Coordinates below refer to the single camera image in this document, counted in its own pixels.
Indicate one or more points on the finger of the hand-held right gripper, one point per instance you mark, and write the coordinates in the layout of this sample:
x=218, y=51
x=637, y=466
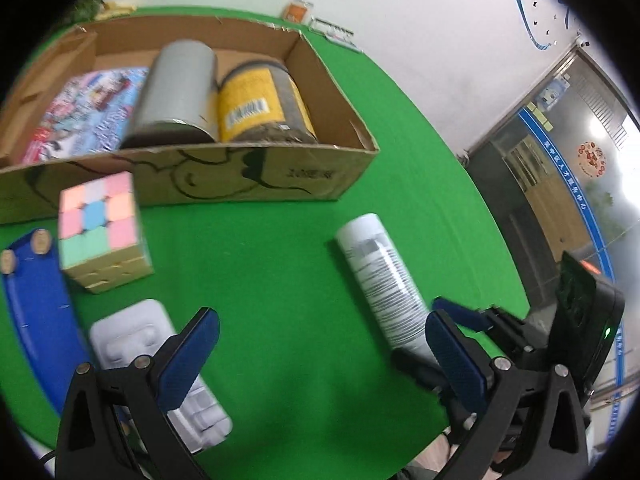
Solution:
x=460, y=312
x=415, y=362

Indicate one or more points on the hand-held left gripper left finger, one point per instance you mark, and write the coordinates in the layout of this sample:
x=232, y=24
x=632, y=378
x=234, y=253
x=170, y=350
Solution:
x=192, y=355

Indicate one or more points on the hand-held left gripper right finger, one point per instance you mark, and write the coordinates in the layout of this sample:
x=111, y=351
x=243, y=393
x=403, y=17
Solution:
x=457, y=360

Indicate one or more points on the white plastic bottle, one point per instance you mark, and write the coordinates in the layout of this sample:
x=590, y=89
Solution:
x=380, y=270

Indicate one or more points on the blue board with wooden pegs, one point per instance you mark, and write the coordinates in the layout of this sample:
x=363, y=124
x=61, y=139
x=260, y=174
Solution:
x=40, y=310

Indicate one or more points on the pastel puzzle cube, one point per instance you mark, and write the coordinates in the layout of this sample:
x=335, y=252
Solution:
x=95, y=215

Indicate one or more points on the large cardboard box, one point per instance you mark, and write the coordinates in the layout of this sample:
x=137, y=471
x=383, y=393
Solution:
x=200, y=175

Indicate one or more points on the yellow label glass jar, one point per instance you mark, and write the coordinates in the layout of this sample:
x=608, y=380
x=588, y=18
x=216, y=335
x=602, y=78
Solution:
x=255, y=105

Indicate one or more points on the colourful cartoon board game box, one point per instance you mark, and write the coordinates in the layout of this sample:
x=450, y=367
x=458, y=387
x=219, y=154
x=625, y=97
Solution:
x=85, y=110

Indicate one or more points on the silver metal can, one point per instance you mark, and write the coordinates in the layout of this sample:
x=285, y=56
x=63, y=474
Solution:
x=175, y=85

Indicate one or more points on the white plastic tray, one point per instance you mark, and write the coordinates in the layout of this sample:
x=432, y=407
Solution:
x=135, y=330

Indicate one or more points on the green tablecloth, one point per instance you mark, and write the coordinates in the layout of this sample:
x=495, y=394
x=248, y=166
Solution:
x=280, y=260

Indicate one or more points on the glass door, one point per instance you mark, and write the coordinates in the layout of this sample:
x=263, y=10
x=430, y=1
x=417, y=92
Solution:
x=550, y=185

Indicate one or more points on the white desk card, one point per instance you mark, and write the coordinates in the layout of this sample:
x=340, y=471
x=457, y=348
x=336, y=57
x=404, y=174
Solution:
x=332, y=27

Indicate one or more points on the small orange box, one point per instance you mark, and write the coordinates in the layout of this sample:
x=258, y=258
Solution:
x=300, y=10

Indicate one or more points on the yellow packet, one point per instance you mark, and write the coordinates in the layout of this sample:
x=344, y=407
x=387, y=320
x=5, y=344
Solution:
x=117, y=8

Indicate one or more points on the small potted green plant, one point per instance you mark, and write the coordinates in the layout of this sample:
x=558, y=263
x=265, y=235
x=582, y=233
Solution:
x=87, y=7

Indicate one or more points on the blue wall decal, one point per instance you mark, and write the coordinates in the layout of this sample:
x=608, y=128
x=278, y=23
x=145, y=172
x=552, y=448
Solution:
x=521, y=5

